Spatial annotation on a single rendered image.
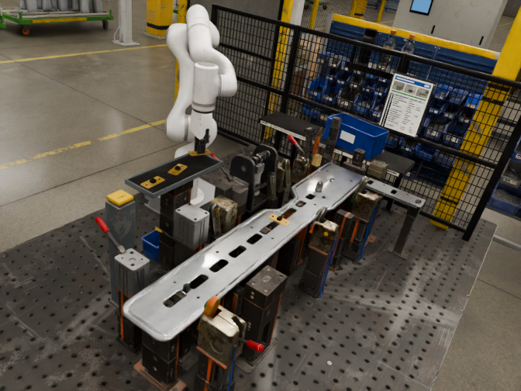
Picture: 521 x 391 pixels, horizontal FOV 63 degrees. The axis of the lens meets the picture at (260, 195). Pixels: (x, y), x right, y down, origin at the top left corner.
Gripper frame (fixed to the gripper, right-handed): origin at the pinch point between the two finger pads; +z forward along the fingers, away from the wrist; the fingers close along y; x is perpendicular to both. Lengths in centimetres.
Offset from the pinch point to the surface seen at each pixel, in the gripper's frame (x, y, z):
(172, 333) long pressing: -34, 62, 22
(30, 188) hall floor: -48, -197, 122
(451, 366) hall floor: 136, 70, 122
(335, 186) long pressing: 65, 12, 22
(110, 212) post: -38.2, 17.4, 10.8
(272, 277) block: 1, 56, 19
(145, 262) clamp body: -34, 39, 16
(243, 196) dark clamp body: 13.5, 14.1, 16.4
